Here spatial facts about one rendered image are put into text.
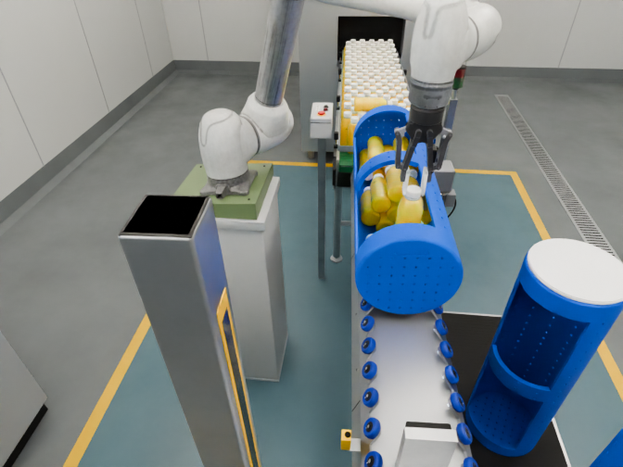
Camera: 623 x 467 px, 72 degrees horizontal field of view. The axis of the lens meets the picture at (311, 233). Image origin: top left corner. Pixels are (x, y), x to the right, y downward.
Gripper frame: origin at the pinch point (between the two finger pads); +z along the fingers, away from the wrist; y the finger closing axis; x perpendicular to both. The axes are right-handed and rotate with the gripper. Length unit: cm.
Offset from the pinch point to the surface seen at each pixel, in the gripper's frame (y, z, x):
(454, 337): 42, 118, 47
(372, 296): -8.6, 31.3, -10.5
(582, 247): 57, 29, 13
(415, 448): -2, 29, -53
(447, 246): 8.7, 12.7, -9.9
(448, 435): 4, 25, -52
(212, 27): -193, 79, 505
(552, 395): 54, 74, -11
